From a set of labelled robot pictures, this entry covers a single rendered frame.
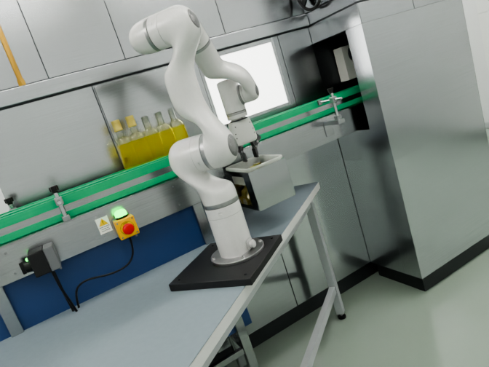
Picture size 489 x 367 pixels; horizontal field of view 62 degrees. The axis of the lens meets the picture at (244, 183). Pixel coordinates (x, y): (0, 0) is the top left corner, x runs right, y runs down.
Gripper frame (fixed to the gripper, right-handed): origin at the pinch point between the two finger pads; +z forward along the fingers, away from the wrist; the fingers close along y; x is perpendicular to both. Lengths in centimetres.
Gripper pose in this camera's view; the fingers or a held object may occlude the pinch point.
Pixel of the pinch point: (249, 155)
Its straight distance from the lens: 167.8
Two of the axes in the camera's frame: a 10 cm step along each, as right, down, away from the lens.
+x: 4.4, 0.6, -9.0
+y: -8.5, 3.6, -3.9
